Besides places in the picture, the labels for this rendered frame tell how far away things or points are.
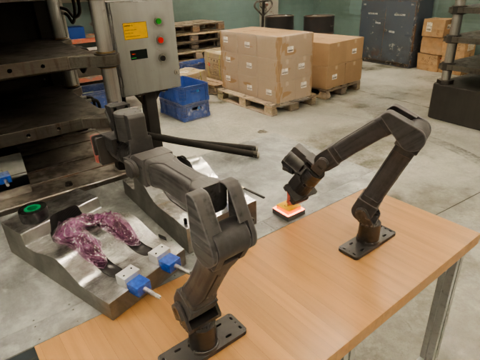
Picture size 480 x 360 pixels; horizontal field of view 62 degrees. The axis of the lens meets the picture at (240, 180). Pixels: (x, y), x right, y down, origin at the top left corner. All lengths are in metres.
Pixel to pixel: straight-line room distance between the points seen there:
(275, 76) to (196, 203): 4.42
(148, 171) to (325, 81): 5.04
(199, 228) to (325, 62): 5.14
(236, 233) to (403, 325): 1.65
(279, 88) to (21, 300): 4.20
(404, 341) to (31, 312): 1.60
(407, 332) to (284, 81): 3.54
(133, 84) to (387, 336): 1.67
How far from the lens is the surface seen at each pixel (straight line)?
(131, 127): 0.83
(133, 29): 1.90
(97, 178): 1.83
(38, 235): 1.32
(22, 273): 1.33
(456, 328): 2.28
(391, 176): 1.15
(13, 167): 1.80
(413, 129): 1.06
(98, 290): 1.08
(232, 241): 0.64
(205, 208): 0.62
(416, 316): 2.27
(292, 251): 1.22
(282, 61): 4.96
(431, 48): 7.84
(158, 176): 0.75
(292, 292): 1.09
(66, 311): 1.14
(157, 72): 1.97
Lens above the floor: 1.53
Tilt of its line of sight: 27 degrees down
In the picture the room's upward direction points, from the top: 2 degrees counter-clockwise
